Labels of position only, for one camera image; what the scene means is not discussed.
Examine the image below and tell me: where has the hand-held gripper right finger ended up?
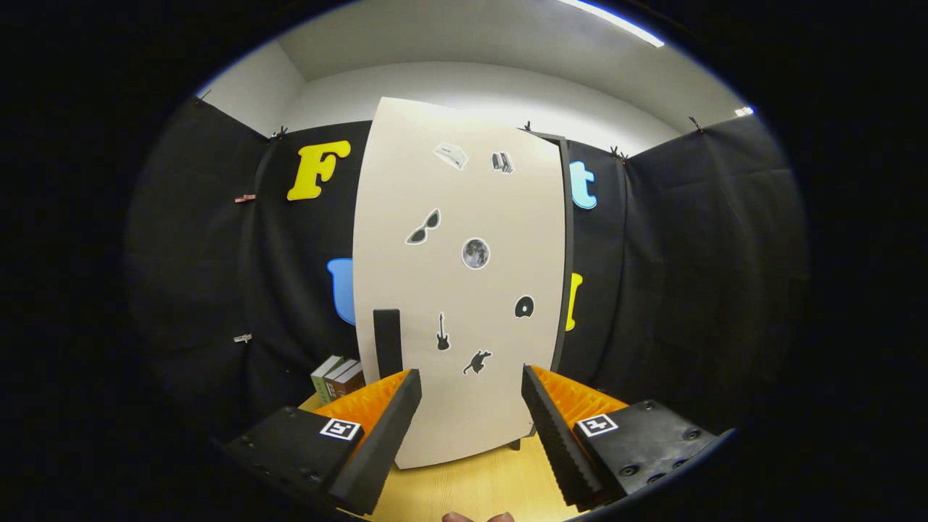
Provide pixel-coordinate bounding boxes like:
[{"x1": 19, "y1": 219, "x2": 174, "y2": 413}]
[{"x1": 521, "y1": 365, "x2": 733, "y2": 507}]

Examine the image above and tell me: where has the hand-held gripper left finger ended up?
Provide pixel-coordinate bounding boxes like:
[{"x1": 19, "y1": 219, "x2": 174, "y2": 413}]
[{"x1": 221, "y1": 368, "x2": 423, "y2": 515}]

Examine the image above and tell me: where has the black door handle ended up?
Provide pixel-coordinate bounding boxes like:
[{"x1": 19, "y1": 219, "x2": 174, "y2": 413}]
[{"x1": 373, "y1": 309, "x2": 404, "y2": 380}]

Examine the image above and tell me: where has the brown book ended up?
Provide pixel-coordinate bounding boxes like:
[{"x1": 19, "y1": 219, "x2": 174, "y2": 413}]
[
  {"x1": 334, "y1": 362, "x2": 365, "y2": 398},
  {"x1": 323, "y1": 359, "x2": 360, "y2": 402}
]

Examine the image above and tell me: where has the green book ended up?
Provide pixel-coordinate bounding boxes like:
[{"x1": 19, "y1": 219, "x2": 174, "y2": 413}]
[{"x1": 310, "y1": 355, "x2": 344, "y2": 405}]

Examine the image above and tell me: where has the black backdrop cloth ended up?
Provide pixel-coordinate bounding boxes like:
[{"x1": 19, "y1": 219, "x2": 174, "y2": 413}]
[{"x1": 127, "y1": 98, "x2": 809, "y2": 450}]

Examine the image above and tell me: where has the long ceiling light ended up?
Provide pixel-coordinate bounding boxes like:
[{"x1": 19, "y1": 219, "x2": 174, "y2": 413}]
[{"x1": 555, "y1": 0, "x2": 666, "y2": 49}]

